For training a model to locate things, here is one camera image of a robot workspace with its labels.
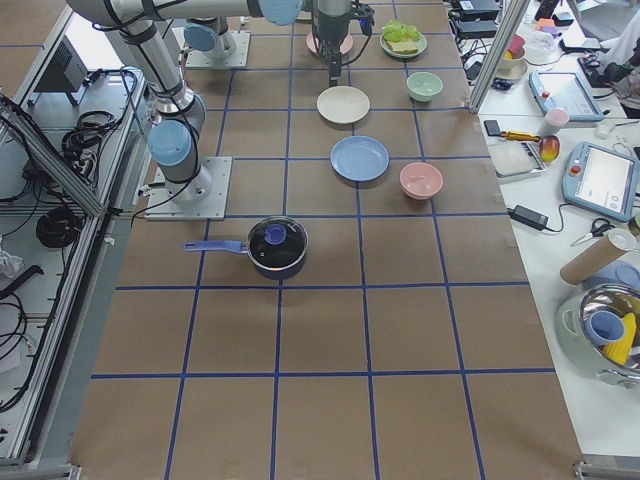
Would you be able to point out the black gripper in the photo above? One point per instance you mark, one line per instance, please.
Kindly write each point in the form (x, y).
(331, 33)

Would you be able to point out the pink plate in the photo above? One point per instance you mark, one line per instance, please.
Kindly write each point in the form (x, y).
(345, 47)

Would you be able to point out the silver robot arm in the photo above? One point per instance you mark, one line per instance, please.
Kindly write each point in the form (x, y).
(277, 12)
(173, 143)

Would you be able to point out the cream white plate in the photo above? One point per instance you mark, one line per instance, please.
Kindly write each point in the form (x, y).
(343, 104)

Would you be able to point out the green lettuce leaf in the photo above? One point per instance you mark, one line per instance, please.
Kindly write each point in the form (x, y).
(397, 31)

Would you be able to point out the green plate with food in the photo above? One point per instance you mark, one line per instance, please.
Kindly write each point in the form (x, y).
(421, 43)

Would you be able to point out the bread slice on plate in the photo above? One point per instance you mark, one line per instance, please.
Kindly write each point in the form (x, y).
(404, 47)

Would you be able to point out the mint green bowl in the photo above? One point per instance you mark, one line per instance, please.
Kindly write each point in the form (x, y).
(424, 86)

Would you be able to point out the blue plate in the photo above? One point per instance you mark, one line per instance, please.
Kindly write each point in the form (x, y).
(359, 158)

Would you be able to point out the pink bowl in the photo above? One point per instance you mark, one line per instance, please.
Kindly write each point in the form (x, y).
(420, 181)

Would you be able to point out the beige bowl with toys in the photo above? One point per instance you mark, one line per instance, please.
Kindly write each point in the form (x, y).
(512, 66)

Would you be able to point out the dark blue saucepan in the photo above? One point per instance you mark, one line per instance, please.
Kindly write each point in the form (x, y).
(241, 248)

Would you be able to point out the white cup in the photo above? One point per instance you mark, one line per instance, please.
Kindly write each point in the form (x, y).
(554, 120)

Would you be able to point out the blue teach pendant far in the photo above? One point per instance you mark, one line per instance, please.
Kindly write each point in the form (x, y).
(565, 90)

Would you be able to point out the blue teach pendant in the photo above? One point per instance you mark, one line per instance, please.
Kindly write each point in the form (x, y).
(601, 180)
(565, 90)

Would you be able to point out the black power adapter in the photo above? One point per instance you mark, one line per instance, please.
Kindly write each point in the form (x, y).
(528, 217)

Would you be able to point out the blue teach pendant near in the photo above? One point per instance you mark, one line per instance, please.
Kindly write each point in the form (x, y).
(601, 180)

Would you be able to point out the black scissors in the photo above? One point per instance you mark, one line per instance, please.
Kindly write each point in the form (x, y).
(599, 228)

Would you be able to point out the cardboard tube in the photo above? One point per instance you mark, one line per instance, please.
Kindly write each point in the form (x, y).
(604, 251)

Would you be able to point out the steel mixing bowl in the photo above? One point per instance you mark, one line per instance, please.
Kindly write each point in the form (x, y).
(609, 315)

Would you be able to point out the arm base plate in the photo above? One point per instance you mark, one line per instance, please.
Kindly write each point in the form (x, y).
(205, 50)
(205, 197)

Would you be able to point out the aluminium frame post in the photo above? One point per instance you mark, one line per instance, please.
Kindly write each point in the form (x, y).
(511, 19)

